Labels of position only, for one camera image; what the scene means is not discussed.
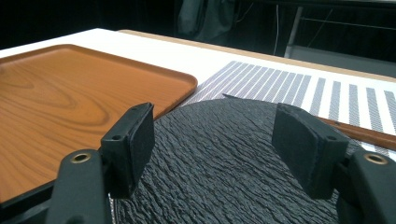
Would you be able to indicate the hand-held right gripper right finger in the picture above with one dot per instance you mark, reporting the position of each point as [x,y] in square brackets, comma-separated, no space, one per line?
[305,146]

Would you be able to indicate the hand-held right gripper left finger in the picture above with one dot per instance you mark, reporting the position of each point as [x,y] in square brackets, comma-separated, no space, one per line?
[130,149]

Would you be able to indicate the black textured slate plate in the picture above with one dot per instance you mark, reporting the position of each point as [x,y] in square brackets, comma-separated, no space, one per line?
[211,155]

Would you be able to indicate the brown wooden tray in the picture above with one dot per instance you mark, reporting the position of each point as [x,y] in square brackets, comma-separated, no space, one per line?
[62,93]

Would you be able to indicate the grey striped placemat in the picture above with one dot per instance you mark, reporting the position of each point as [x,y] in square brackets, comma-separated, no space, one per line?
[280,84]

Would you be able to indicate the dark hanging cloth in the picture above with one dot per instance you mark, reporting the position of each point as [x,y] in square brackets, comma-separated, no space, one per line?
[205,18]

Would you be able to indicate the white metal desk frame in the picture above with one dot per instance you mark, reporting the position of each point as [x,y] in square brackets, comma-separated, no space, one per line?
[294,31]

